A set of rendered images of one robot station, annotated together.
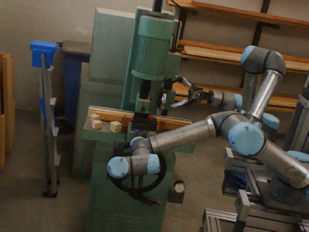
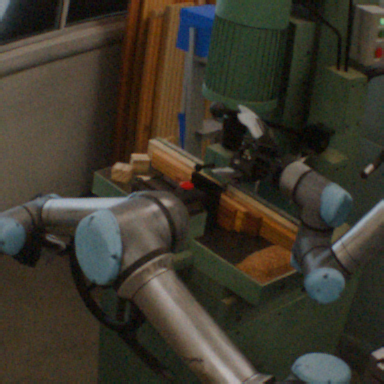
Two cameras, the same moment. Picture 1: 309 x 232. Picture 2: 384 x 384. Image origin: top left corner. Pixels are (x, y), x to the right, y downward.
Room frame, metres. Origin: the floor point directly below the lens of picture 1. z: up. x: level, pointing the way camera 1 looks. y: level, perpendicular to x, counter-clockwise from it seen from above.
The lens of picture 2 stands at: (0.45, -1.44, 1.95)
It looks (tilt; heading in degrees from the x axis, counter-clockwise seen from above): 27 degrees down; 50
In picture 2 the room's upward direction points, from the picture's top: 9 degrees clockwise
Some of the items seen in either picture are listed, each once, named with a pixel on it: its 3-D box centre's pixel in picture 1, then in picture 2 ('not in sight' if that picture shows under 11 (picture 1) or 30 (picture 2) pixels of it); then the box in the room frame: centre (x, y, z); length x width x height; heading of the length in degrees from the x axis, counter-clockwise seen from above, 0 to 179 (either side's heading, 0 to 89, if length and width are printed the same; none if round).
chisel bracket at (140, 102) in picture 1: (142, 104); (235, 162); (1.82, 0.05, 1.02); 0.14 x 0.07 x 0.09; 6
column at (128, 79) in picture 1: (144, 68); (313, 94); (2.09, 0.08, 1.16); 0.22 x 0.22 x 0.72; 6
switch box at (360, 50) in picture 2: (173, 33); (370, 34); (2.13, -0.06, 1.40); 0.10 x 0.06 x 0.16; 6
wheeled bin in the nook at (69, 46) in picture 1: (82, 87); not in sight; (3.59, 0.79, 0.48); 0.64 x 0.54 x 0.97; 107
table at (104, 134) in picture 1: (139, 136); (187, 230); (1.69, 0.03, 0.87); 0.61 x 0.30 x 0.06; 96
